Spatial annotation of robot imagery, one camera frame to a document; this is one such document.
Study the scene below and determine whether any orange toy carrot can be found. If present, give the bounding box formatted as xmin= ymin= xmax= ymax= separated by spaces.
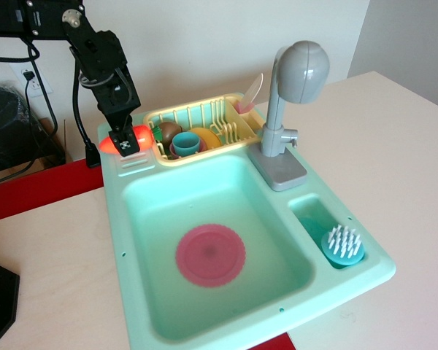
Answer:
xmin=99 ymin=125 xmax=155 ymax=154

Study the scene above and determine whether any brown toy kiwi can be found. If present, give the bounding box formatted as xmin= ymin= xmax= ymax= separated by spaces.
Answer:
xmin=158 ymin=121 xmax=183 ymax=144

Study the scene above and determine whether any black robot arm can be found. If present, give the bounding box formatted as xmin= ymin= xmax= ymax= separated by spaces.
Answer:
xmin=0 ymin=1 xmax=141 ymax=157

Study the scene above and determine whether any mint green toy sink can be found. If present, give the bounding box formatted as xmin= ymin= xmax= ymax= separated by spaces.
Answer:
xmin=101 ymin=94 xmax=396 ymax=349

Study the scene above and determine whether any black bag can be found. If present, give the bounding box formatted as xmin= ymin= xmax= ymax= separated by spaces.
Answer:
xmin=0 ymin=86 xmax=65 ymax=171

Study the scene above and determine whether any teal scrub brush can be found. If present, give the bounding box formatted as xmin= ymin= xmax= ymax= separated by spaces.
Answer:
xmin=320 ymin=225 xmax=365 ymax=267

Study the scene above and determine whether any red board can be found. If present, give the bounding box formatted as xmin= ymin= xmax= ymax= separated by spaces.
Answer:
xmin=0 ymin=160 xmax=103 ymax=219

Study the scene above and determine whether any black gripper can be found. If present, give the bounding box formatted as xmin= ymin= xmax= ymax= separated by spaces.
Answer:
xmin=93 ymin=67 xmax=140 ymax=157

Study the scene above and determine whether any white wall outlet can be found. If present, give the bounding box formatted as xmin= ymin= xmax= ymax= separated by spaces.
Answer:
xmin=9 ymin=62 xmax=53 ymax=98

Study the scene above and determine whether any yellow dish rack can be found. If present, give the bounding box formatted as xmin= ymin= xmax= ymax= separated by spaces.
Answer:
xmin=140 ymin=93 xmax=264 ymax=166

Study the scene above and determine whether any black gooseneck cable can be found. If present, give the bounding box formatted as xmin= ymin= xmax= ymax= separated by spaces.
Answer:
xmin=72 ymin=65 xmax=101 ymax=169

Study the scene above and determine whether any pink toy bowl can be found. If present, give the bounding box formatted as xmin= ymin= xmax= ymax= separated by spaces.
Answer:
xmin=169 ymin=139 xmax=207 ymax=160

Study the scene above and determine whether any teal toy cup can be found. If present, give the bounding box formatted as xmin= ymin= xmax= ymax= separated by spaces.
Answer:
xmin=172 ymin=132 xmax=200 ymax=157

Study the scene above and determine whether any yellow toy plate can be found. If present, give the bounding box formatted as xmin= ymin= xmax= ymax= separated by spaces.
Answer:
xmin=189 ymin=128 xmax=222 ymax=149

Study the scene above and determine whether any grey toy faucet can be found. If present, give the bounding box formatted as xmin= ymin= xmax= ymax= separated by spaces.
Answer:
xmin=247 ymin=40 xmax=331 ymax=193

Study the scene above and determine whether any pink toy plate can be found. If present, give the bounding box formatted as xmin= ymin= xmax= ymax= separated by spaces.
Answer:
xmin=175 ymin=224 xmax=246 ymax=288

